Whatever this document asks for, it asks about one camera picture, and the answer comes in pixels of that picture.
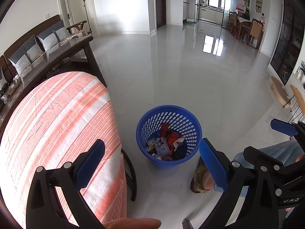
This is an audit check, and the wooden dining chair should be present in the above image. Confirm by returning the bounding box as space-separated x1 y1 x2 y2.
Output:
247 18 264 50

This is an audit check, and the dark wooden coffee table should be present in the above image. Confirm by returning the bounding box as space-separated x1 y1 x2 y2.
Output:
1 36 107 134

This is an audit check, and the grey cushion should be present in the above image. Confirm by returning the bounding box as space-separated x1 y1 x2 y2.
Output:
37 20 70 51
9 35 43 76

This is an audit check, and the dark wooden sofa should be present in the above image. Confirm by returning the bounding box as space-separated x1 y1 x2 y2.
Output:
1 15 92 80

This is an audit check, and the grey cushion right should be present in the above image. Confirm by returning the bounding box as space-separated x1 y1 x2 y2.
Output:
37 20 70 51

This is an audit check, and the red plastic bag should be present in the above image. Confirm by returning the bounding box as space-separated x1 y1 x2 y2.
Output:
160 123 179 149

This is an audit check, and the clear plastic lidded box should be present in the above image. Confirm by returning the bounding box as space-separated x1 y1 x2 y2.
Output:
155 137 170 157

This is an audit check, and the person's right hand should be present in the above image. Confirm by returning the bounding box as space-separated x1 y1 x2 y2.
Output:
295 155 305 162

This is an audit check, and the blue plastic trash basket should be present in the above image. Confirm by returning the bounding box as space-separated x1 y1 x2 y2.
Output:
136 105 203 169

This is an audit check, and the grey cushion middle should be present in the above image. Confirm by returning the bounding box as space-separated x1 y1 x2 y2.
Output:
9 35 43 76

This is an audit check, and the slippered foot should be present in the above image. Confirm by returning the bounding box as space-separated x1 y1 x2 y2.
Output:
190 157 214 194

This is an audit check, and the striped orange white tablecloth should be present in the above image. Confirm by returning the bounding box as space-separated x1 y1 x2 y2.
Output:
1 71 127 226

